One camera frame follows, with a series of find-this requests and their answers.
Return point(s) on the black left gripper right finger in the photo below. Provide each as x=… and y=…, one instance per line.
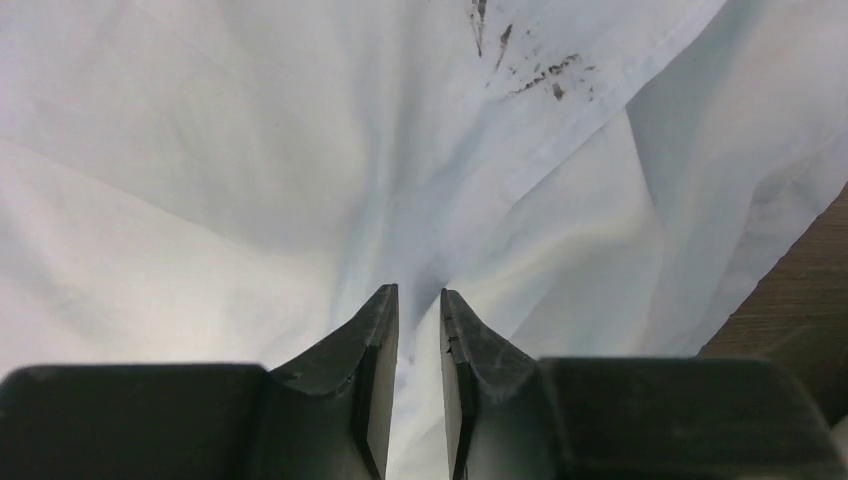
x=510, y=416

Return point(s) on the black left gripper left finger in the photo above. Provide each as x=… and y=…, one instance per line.
x=325, y=414

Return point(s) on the light blue green pillowcase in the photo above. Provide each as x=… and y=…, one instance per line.
x=230, y=180

